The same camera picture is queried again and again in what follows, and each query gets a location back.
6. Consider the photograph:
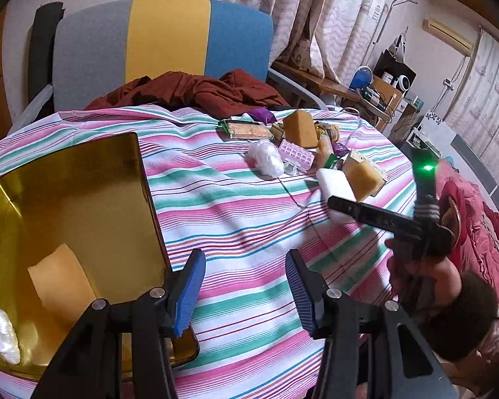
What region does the yellow patterned sock ball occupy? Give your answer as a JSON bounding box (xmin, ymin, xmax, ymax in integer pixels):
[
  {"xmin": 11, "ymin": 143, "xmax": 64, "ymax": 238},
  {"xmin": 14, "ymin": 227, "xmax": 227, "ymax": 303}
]
[{"xmin": 314, "ymin": 121, "xmax": 340, "ymax": 143}]

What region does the right side curtain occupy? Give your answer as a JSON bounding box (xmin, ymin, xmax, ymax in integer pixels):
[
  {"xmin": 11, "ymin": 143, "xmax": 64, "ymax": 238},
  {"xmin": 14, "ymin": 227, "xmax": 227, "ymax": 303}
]
[{"xmin": 445, "ymin": 29, "xmax": 499, "ymax": 185}]

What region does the white bag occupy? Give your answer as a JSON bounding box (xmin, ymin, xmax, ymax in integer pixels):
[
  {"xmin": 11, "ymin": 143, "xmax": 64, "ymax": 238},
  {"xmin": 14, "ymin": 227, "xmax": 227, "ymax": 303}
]
[{"xmin": 248, "ymin": 140, "xmax": 285, "ymax": 178}]

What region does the red quilt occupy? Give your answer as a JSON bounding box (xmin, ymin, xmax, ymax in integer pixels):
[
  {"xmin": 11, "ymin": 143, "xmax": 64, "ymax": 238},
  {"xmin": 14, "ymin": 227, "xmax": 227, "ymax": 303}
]
[{"xmin": 436, "ymin": 160, "xmax": 499, "ymax": 396}]

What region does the pink pill organizer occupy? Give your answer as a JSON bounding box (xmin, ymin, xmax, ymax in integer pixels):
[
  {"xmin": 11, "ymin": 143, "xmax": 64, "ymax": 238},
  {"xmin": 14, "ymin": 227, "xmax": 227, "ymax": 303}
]
[{"xmin": 278, "ymin": 139, "xmax": 314, "ymax": 171}]

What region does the right hand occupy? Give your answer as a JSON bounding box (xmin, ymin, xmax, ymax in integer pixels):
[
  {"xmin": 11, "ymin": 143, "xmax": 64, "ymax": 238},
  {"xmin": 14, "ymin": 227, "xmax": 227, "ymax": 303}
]
[{"xmin": 385, "ymin": 238, "xmax": 461, "ymax": 308}]

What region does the gold metal tin box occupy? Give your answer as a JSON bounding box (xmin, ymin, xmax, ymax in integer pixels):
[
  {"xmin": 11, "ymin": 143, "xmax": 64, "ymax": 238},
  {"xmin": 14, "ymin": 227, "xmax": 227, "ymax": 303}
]
[{"xmin": 0, "ymin": 131, "xmax": 201, "ymax": 381}]

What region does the white soap bar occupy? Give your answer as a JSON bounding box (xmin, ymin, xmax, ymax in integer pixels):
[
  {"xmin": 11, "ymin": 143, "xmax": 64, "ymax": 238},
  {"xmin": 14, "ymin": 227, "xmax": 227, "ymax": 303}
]
[{"xmin": 316, "ymin": 169, "xmax": 356, "ymax": 224}]

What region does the cracker packet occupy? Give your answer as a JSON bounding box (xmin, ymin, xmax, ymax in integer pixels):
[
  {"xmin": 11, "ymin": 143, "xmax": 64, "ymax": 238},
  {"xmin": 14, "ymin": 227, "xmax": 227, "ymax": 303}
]
[{"xmin": 219, "ymin": 119, "xmax": 274, "ymax": 141}]

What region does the dark red garment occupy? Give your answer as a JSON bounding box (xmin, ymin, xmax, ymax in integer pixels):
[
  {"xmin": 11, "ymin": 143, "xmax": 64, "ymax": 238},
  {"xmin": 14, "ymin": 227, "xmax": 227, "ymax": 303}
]
[{"xmin": 86, "ymin": 68, "xmax": 288, "ymax": 120}]

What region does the striped bed sheet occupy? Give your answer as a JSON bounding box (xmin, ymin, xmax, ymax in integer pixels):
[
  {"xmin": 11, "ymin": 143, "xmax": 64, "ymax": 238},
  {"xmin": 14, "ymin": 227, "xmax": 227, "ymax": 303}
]
[{"xmin": 0, "ymin": 104, "xmax": 419, "ymax": 399}]

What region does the purple pouch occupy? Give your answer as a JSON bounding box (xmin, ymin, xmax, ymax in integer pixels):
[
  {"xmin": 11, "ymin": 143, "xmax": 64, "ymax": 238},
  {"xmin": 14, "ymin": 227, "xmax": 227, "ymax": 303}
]
[{"xmin": 248, "ymin": 107, "xmax": 276, "ymax": 125}]

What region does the air conditioner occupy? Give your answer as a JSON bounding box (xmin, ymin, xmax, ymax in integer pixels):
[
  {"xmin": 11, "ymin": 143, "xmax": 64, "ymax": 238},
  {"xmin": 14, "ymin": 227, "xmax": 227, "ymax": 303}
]
[{"xmin": 422, "ymin": 19, "xmax": 474, "ymax": 57}]

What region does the white plastic wad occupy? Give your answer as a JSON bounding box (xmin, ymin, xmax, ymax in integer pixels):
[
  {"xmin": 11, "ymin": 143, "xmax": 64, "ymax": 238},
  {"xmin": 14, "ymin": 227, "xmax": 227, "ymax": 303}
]
[{"xmin": 0, "ymin": 309, "xmax": 21, "ymax": 366}]

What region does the blue kettle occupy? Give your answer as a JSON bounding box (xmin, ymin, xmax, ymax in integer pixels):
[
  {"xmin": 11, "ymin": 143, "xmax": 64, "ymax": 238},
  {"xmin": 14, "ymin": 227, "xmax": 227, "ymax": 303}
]
[{"xmin": 349, "ymin": 66, "xmax": 373, "ymax": 90}]

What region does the tricolour chair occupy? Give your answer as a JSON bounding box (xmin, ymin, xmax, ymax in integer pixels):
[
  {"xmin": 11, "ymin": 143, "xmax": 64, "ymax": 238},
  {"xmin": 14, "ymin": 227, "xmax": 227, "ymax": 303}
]
[{"xmin": 11, "ymin": 0, "xmax": 326, "ymax": 132}]

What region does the wooden desk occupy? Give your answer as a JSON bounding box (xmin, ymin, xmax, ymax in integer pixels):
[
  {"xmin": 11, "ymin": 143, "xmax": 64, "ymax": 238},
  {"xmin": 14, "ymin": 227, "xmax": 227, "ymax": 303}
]
[{"xmin": 271, "ymin": 61, "xmax": 397, "ymax": 132}]

